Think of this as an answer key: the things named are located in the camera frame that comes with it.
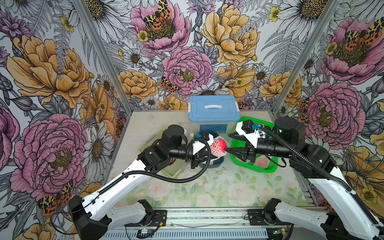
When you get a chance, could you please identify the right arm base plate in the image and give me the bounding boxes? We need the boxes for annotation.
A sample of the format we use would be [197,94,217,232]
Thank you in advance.
[244,209,291,226]

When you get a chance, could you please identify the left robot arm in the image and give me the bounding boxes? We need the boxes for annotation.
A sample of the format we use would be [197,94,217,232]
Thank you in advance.
[68,125,215,240]

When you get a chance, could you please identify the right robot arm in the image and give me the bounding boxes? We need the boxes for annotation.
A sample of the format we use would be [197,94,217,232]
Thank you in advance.
[226,117,384,240]

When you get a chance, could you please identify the dark teal plastic tray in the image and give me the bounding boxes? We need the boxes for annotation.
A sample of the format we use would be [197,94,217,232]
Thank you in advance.
[197,131,225,169]

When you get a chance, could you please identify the bright green perforated basket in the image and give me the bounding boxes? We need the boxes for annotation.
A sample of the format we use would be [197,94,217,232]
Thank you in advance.
[229,116,279,174]

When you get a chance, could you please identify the aluminium front rail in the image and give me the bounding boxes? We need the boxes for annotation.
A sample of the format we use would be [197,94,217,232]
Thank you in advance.
[76,207,334,240]

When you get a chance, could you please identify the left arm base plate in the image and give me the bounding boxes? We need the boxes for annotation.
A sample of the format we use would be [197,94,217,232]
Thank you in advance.
[124,209,168,227]

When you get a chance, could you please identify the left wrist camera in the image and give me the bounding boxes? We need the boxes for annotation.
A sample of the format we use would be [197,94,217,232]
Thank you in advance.
[193,132,214,155]

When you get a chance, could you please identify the blue lidded storage box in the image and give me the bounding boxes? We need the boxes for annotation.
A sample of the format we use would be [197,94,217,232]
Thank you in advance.
[188,95,241,124]

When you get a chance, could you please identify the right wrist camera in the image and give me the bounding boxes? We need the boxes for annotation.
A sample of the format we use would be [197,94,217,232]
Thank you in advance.
[236,120,266,148]

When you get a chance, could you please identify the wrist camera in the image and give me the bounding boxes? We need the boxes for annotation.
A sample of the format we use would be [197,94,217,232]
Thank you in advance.
[193,132,214,155]
[236,120,266,148]

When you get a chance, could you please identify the pale green perforated basket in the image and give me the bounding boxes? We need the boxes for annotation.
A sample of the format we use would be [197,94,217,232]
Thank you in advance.
[138,130,188,179]

